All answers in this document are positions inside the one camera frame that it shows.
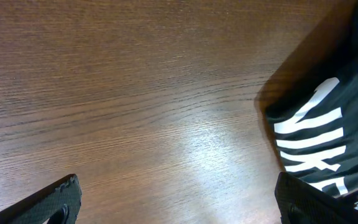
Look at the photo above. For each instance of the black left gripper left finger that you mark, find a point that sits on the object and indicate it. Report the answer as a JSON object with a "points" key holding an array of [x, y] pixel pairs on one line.
{"points": [[59, 202]]}

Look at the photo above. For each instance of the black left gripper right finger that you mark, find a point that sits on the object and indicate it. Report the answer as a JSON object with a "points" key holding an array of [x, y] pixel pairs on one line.
{"points": [[299, 202]]}

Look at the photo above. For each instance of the dark green t-shirt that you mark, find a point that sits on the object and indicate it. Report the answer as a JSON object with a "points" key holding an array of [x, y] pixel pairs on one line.
{"points": [[315, 123]]}

